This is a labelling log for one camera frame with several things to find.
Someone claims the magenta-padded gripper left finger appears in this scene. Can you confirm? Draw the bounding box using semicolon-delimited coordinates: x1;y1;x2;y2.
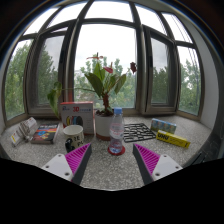
41;142;93;186

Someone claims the flat round red coaster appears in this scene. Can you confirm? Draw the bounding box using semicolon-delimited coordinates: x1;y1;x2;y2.
107;145;127;157

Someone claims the colourful book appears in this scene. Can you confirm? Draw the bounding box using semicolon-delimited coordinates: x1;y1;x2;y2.
30;123;60;145

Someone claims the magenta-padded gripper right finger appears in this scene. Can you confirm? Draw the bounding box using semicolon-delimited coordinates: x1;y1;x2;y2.
132;143;184;186

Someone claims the brown-framed window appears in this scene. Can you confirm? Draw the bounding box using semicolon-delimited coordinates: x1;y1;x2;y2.
1;0;205;126

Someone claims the clear blue-capped water bottle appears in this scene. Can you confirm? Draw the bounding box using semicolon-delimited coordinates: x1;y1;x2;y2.
108;107;125;155

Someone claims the red and white carton box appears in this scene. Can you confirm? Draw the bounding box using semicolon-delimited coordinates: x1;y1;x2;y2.
59;101;95;135

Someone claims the blue-green small box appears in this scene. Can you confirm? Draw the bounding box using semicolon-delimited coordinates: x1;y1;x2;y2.
150;118;178;134

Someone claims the white mug with black print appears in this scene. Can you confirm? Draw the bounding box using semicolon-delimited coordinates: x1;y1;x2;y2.
62;124;86;154

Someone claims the black grid trivet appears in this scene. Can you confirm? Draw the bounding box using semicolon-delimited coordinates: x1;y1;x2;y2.
123;122;157;144

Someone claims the long yellow box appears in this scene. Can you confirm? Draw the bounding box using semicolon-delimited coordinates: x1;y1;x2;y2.
155;129;192;149

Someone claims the potted plant with red flowers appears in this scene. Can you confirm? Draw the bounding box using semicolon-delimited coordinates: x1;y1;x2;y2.
47;52;138;141

